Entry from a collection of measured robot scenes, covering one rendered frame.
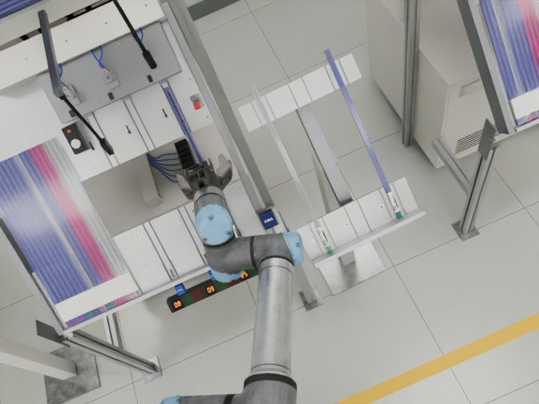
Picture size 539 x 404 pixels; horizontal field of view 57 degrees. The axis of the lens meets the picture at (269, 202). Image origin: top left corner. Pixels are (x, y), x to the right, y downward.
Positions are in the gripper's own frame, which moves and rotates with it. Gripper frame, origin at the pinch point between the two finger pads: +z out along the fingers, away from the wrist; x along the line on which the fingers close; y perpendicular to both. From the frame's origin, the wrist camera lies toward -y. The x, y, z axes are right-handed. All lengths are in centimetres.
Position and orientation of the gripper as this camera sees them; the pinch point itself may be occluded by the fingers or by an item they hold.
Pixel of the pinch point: (205, 173)
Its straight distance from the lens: 138.2
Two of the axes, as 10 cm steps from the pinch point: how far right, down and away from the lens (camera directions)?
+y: -3.6, -8.0, -4.8
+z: -1.9, -4.4, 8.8
